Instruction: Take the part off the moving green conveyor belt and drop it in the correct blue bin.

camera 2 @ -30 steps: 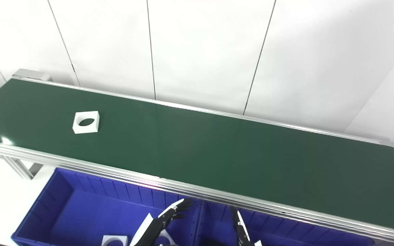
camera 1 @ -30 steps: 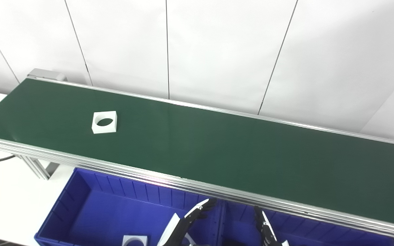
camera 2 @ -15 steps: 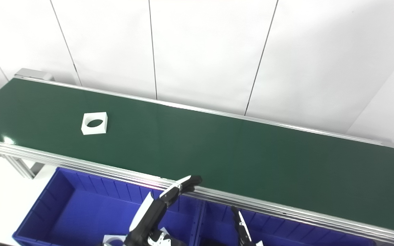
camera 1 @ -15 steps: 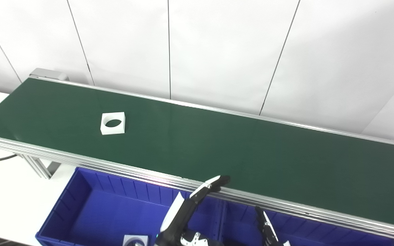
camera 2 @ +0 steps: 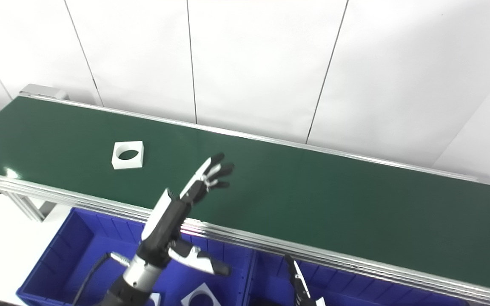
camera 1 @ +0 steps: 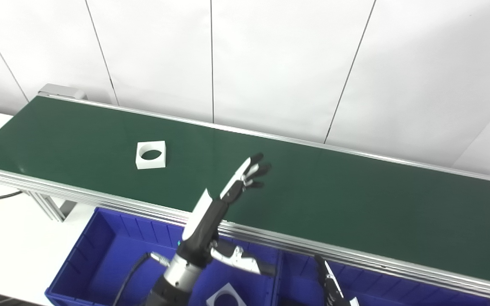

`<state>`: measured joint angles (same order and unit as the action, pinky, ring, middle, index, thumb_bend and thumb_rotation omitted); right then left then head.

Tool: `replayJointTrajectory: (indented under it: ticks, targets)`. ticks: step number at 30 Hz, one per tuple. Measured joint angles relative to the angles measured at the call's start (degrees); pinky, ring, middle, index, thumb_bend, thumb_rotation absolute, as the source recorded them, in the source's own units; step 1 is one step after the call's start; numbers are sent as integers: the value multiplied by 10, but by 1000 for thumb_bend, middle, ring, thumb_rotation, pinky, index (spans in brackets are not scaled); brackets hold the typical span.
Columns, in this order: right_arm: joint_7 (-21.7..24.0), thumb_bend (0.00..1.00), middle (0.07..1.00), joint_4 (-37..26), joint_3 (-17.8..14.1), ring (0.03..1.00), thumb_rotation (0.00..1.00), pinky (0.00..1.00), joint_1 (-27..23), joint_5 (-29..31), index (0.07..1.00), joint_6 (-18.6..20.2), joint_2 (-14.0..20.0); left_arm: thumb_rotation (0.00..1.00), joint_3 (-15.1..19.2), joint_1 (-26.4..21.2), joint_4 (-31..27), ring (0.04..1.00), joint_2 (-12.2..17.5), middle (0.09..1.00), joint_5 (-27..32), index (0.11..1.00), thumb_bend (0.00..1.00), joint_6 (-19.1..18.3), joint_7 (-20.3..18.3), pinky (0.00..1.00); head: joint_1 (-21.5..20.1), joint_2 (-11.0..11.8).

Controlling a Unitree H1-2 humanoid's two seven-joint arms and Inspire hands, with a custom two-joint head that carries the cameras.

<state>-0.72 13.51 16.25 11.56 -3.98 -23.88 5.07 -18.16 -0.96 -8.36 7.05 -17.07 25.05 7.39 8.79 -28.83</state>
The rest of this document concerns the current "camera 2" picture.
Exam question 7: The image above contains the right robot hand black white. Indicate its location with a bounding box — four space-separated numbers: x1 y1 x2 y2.
285 254 326 306

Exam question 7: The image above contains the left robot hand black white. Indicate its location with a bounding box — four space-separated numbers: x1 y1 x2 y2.
137 153 235 277

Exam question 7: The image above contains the blue plastic bin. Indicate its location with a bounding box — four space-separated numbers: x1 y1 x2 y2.
17 207 256 306
245 251 471 306

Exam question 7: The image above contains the green conveyor belt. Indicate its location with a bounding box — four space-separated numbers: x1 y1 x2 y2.
0 97 490 294
0 91 490 304

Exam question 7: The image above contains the aluminium conveyor leg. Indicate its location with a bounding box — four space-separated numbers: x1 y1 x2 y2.
3 191 56 222

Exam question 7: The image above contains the grey conveyor motor housing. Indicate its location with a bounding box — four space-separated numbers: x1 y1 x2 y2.
19 84 69 101

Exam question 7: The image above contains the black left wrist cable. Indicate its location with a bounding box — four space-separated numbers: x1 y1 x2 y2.
71 252 131 306

